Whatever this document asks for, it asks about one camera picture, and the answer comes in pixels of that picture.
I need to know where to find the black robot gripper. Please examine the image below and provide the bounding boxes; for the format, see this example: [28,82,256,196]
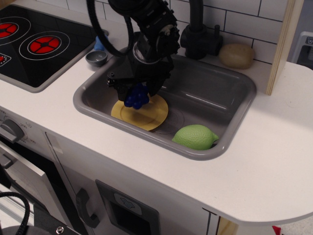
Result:
[107,56,174,101]

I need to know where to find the blue toy blueberry cluster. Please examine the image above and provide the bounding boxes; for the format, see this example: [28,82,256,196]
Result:
[124,83,150,110]

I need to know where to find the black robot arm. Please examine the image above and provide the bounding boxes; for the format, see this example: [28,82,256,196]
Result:
[87,0,180,101]

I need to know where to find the yellow toy plate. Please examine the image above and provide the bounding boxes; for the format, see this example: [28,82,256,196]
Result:
[111,95,169,131]

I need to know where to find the grey plastic sink basin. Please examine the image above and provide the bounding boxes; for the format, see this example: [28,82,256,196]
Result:
[73,55,256,161]

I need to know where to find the small grey toy bowl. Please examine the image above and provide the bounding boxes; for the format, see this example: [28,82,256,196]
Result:
[85,50,108,67]

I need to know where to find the black toy faucet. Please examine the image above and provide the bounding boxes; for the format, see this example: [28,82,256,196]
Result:
[180,0,223,60]

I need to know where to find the green toy lime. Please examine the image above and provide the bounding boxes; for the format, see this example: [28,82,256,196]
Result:
[172,124,219,150]

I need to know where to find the beige toy potato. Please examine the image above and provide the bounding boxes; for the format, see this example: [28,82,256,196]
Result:
[218,44,255,69]

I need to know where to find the black toy stovetop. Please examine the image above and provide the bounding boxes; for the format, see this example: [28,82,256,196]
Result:
[0,5,96,93]

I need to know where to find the grey dishwasher control panel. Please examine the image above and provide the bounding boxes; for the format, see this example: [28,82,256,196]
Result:
[95,180,161,235]

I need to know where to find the grey oven knob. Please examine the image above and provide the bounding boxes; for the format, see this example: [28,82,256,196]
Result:
[0,119,24,143]

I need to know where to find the white oven door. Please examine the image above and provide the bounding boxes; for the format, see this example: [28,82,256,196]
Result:
[0,142,58,215]

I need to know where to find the light wooden side panel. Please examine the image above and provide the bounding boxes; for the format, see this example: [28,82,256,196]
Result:
[265,0,304,95]

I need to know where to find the grey cabinet door handle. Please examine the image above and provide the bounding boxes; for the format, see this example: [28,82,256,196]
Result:
[75,188,100,228]

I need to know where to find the black braided cable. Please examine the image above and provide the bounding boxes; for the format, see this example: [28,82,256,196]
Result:
[0,192,31,235]

